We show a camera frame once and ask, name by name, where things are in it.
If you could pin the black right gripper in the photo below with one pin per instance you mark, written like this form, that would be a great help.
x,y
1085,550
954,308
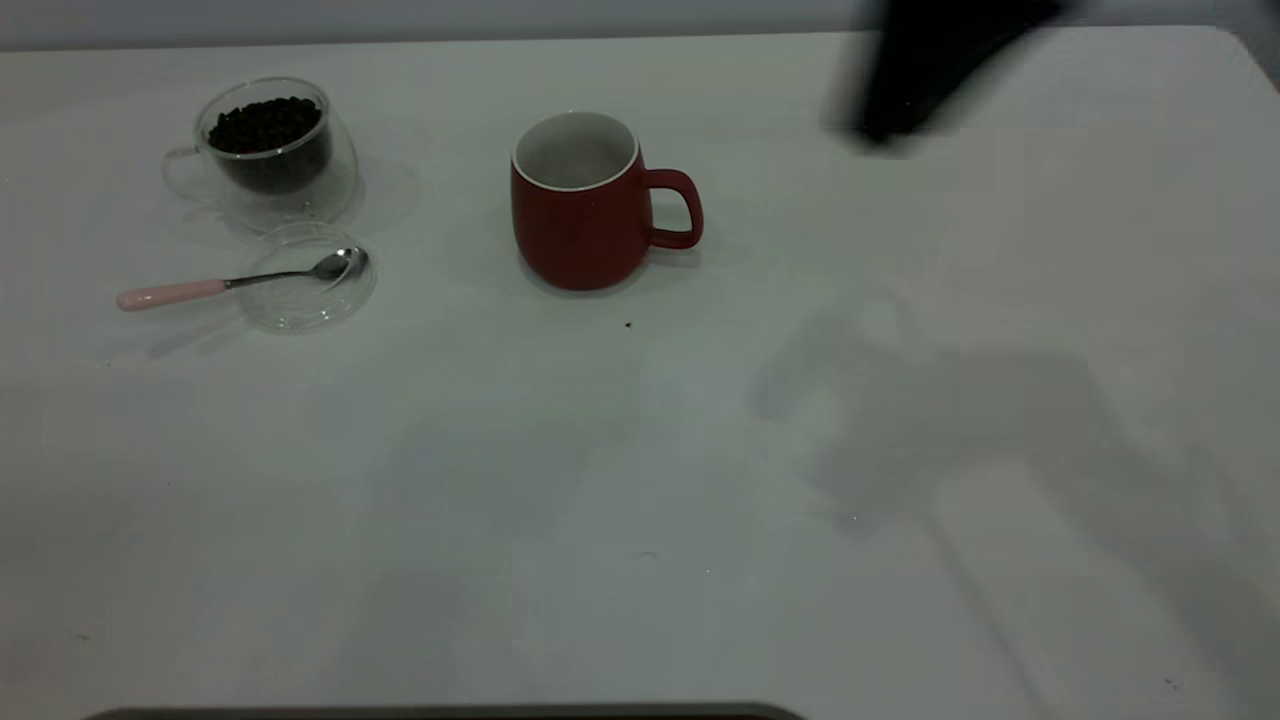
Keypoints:
x,y
960,25

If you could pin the red ceramic mug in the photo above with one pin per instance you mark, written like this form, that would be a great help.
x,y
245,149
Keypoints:
x,y
580,240

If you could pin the clear glass double-wall cup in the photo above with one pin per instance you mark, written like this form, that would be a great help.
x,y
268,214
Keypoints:
x,y
300,205

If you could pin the dark coffee beans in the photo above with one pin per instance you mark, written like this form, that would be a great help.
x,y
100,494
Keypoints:
x,y
265,130

